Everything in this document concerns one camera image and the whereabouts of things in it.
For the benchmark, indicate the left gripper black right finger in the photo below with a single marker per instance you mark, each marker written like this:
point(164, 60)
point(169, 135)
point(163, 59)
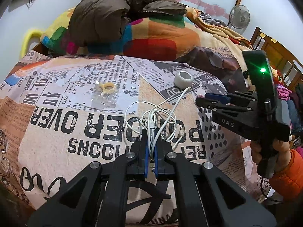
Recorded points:
point(158, 157)

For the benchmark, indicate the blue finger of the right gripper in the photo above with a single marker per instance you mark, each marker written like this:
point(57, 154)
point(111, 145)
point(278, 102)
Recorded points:
point(214, 104)
point(222, 98)

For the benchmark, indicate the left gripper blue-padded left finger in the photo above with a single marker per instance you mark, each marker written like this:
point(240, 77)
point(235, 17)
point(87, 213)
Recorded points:
point(145, 153)

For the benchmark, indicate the white tape roll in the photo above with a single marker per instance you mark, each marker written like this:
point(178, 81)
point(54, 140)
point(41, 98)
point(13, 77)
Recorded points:
point(183, 80)

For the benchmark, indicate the clear bag with yellow ring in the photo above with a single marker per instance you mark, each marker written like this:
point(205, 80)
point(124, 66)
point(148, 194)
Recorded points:
point(104, 95)

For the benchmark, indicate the person's right hand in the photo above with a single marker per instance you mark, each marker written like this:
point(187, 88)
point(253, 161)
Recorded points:
point(281, 148)

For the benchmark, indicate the red plush toy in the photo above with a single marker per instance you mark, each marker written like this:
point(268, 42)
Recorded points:
point(277, 76)

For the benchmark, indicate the wooden headboard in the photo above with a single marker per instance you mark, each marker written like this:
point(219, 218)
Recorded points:
point(280, 58)

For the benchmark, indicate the beige yellow blanket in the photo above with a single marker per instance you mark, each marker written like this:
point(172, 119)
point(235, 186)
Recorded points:
point(223, 40)

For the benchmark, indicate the orange jacket sleeve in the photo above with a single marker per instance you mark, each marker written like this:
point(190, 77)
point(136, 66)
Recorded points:
point(288, 182)

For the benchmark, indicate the white standing fan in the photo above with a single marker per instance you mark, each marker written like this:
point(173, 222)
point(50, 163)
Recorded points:
point(239, 17)

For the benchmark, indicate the colourful checkered blanket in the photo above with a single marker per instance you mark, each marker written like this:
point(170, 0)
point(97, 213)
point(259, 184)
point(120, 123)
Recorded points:
point(162, 39)

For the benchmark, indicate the newspaper print duvet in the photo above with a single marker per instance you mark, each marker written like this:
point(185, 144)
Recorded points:
point(50, 131)

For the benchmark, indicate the brown puffer jacket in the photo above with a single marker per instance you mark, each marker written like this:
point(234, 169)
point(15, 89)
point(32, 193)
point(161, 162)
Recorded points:
point(103, 21)

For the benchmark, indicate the yellow foam tube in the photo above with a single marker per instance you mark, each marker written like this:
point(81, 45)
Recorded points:
point(31, 33)

